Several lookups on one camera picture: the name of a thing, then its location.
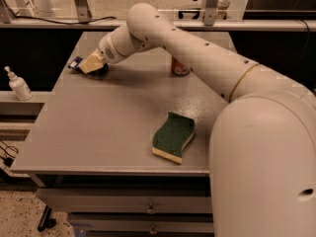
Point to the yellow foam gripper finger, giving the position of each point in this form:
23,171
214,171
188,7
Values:
92,62

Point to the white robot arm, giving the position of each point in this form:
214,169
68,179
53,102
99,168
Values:
263,144

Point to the white pump bottle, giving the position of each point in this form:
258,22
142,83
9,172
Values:
18,85

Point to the orange soda can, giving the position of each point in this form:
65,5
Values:
178,69

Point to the green yellow sponge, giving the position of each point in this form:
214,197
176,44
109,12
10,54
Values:
172,137

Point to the upper grey drawer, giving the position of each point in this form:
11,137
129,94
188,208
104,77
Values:
125,201

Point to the grey drawer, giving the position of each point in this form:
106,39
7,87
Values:
138,222
125,201

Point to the lower grey drawer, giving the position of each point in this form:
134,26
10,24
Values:
138,222

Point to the black table leg foot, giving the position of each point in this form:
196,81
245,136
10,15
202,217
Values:
46,222

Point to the grey metal shelf rail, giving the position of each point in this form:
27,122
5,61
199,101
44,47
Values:
195,25

